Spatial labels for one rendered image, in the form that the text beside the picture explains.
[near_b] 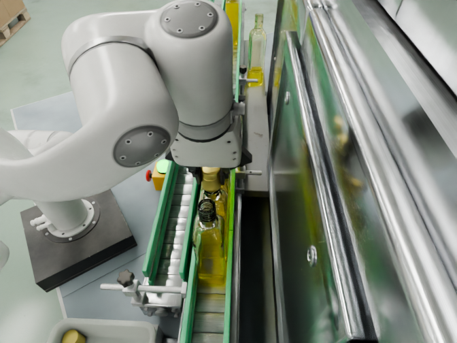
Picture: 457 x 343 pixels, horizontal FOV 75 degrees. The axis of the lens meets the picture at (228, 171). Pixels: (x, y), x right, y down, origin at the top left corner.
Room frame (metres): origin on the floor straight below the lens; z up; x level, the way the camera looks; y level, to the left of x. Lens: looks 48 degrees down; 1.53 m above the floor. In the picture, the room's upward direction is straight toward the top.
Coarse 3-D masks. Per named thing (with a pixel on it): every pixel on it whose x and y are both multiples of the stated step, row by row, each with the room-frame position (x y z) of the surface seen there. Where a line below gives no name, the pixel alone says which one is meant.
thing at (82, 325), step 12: (60, 324) 0.18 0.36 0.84; (72, 324) 0.18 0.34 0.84; (84, 324) 0.18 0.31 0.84; (96, 324) 0.18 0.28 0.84; (108, 324) 0.18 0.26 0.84; (120, 324) 0.18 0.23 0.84; (132, 324) 0.18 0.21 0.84; (144, 324) 0.18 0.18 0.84; (60, 336) 0.16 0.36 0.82; (96, 336) 0.17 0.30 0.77; (108, 336) 0.17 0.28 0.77; (120, 336) 0.17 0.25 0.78; (132, 336) 0.17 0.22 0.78; (144, 336) 0.17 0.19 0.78
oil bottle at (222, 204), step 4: (200, 192) 0.35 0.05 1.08; (204, 192) 0.35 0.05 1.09; (220, 192) 0.35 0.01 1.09; (224, 192) 0.35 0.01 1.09; (200, 196) 0.34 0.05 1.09; (204, 196) 0.33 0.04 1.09; (220, 196) 0.33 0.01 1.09; (224, 196) 0.34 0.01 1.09; (200, 200) 0.33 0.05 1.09; (216, 200) 0.32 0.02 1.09; (220, 200) 0.33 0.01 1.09; (224, 200) 0.33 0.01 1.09; (216, 204) 0.32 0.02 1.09; (220, 204) 0.32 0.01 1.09; (224, 204) 0.32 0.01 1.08; (216, 208) 0.31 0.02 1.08; (220, 208) 0.31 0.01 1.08; (224, 208) 0.32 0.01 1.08; (216, 212) 0.31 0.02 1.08; (220, 212) 0.31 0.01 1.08; (224, 212) 0.31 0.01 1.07; (224, 216) 0.31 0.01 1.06
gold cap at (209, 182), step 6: (204, 168) 0.34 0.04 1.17; (210, 168) 0.34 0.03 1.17; (216, 168) 0.34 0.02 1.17; (204, 174) 0.32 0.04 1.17; (210, 174) 0.32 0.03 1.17; (216, 174) 0.32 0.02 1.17; (204, 180) 0.32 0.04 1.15; (210, 180) 0.32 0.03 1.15; (216, 180) 0.32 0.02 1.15; (204, 186) 0.32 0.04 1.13; (210, 186) 0.32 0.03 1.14; (216, 186) 0.32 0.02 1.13
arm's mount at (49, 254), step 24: (24, 216) 0.47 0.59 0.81; (96, 216) 0.47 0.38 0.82; (120, 216) 0.48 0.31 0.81; (48, 240) 0.40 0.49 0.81; (72, 240) 0.40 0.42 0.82; (96, 240) 0.40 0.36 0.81; (120, 240) 0.40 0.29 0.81; (48, 264) 0.33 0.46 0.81; (72, 264) 0.33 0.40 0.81; (96, 264) 0.35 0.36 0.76; (48, 288) 0.29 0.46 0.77
